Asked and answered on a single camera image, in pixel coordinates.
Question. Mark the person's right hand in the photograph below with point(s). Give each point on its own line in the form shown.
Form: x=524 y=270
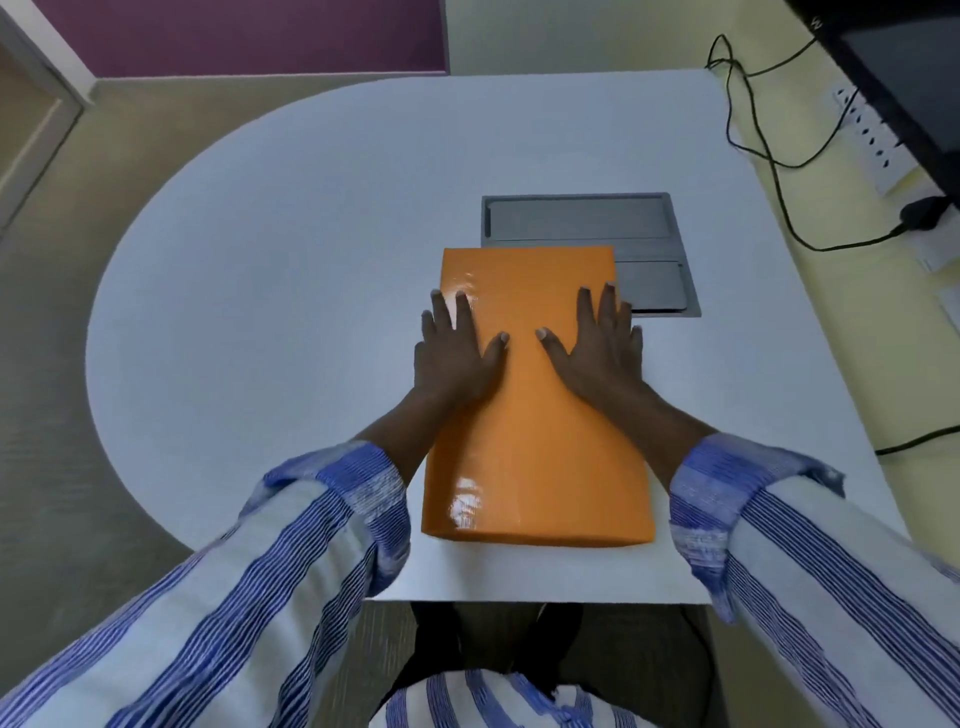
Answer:
x=600 y=360

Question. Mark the person's left hand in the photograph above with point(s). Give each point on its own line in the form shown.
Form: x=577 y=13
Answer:
x=450 y=367

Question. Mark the person's right middle finger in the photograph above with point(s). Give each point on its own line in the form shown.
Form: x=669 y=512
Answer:
x=608 y=311

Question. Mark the person's right little finger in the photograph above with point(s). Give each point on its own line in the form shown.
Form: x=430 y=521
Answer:
x=637 y=343

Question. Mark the person's right thumb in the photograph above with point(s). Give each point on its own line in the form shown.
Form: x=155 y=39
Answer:
x=553 y=347

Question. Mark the person's left thumb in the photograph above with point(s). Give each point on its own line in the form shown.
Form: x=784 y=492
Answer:
x=496 y=352

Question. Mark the person's left middle finger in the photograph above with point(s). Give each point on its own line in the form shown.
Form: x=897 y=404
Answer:
x=443 y=315

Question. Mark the orange package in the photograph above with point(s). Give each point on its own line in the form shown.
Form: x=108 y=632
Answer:
x=540 y=457

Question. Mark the person's right forearm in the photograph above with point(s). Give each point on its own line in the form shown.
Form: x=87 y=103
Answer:
x=810 y=555

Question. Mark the person's left forearm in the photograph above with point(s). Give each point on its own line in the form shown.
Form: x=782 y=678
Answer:
x=225 y=585

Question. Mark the black trousers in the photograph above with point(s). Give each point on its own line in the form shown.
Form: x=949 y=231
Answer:
x=465 y=637

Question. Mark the white power strip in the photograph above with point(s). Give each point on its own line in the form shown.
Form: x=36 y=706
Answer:
x=877 y=142

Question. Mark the black plug adapter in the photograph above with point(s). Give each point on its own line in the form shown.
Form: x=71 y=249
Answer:
x=924 y=213

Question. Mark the blue striped white shirt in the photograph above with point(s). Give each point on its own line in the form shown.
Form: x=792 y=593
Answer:
x=510 y=705

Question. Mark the black monitor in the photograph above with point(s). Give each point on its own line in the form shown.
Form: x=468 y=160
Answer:
x=900 y=67

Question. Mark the white wall socket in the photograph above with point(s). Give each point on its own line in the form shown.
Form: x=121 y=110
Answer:
x=941 y=247

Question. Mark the light door frame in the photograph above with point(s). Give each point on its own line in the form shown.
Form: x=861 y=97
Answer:
x=45 y=112

